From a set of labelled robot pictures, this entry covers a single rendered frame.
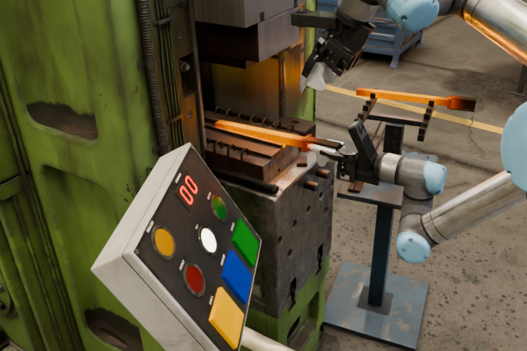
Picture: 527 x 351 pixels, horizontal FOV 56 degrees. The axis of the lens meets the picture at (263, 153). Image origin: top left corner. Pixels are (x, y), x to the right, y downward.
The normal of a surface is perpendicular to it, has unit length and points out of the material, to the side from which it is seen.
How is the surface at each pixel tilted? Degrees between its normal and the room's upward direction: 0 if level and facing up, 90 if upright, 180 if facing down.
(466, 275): 0
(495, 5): 47
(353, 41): 90
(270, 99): 90
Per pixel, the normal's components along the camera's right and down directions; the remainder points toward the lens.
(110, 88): -0.53, 0.41
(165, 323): -0.12, 0.48
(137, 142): 0.85, 0.24
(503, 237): -0.03, -0.88
